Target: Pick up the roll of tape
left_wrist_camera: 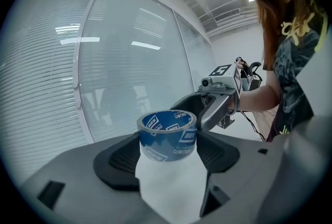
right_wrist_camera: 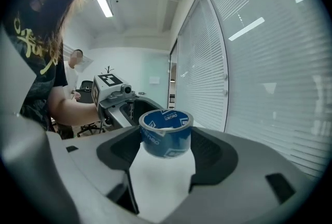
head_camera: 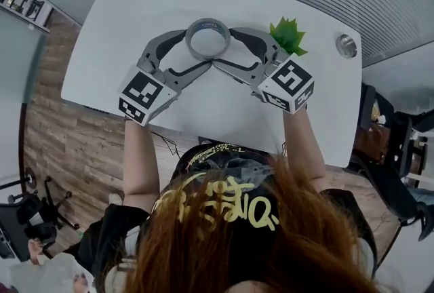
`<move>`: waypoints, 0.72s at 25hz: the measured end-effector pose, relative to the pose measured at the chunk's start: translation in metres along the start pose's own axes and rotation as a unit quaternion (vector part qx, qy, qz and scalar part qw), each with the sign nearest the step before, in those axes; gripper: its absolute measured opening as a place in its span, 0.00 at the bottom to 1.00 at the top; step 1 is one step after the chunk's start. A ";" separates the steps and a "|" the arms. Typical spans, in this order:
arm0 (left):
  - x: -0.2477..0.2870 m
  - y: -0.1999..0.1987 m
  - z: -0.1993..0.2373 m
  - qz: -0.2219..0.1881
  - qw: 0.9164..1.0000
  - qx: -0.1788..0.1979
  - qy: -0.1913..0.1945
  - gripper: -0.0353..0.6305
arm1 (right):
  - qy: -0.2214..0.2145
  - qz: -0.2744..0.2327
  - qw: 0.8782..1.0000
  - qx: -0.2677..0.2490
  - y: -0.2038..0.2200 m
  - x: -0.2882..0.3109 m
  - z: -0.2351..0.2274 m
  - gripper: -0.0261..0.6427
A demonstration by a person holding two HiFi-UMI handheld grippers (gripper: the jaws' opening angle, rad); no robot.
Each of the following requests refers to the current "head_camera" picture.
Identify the white shelf unit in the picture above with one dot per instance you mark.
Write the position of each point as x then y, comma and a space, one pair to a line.
23, 0

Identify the person's left forearm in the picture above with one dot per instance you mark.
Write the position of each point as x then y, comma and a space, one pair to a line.
140, 162

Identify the round metal desk grommet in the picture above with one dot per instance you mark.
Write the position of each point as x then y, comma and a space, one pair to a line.
346, 45

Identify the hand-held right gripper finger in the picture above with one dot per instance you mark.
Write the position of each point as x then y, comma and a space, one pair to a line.
261, 40
240, 74

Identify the black office chair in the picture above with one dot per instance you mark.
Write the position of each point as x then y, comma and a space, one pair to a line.
403, 135
37, 217
400, 196

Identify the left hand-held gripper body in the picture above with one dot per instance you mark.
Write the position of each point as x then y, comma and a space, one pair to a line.
142, 90

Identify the brown leather bag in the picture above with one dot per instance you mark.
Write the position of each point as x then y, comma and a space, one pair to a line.
373, 144

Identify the white plastic bag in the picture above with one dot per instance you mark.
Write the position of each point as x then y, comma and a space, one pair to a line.
51, 274

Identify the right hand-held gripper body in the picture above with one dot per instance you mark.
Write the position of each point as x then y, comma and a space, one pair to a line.
291, 78

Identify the grey tape roll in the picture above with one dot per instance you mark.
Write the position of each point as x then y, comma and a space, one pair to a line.
193, 49

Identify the green artificial plant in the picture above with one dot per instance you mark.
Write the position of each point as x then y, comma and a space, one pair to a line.
288, 35

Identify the person's left black shoe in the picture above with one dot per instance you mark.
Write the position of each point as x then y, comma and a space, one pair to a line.
206, 140

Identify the black desk height controller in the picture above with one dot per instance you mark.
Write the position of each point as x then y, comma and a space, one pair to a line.
96, 108

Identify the person's black printed t-shirt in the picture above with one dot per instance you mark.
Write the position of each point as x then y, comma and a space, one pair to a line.
220, 162

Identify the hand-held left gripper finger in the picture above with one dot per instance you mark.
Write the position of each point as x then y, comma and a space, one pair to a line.
156, 45
183, 79

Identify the person's right forearm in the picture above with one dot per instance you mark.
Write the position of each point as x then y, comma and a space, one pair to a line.
301, 149

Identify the white standing desk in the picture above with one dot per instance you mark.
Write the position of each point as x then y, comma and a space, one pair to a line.
220, 108

